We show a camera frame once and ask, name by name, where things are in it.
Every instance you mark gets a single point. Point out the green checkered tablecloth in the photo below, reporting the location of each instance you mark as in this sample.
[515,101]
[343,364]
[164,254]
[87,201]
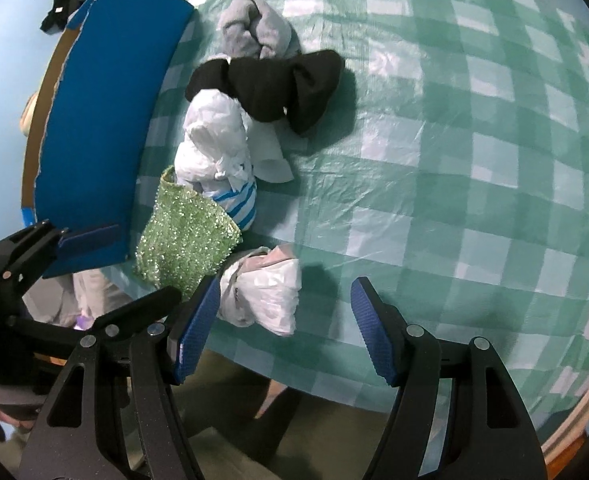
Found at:
[451,168]

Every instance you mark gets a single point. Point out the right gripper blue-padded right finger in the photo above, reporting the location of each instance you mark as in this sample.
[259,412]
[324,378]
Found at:
[489,433]

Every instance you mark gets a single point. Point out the green sparkly knit cloth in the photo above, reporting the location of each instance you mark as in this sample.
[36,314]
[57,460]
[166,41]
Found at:
[187,237]

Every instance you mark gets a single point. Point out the black rolled sock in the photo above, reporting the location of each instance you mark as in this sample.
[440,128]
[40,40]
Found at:
[297,89]

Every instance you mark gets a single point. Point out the white crumpled sock bundle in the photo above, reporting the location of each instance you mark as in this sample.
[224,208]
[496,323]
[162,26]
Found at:
[222,143]

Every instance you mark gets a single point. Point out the blue striped white sock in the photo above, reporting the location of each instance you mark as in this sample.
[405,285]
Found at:
[240,205]

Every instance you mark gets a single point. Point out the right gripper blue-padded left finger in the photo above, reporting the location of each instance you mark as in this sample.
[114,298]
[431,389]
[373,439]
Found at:
[79,434]

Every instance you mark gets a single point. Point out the blue cardboard box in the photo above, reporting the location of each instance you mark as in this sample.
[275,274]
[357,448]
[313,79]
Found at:
[90,125]

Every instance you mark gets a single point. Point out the grey rolled sock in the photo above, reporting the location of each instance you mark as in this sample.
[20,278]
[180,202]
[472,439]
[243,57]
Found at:
[254,29]

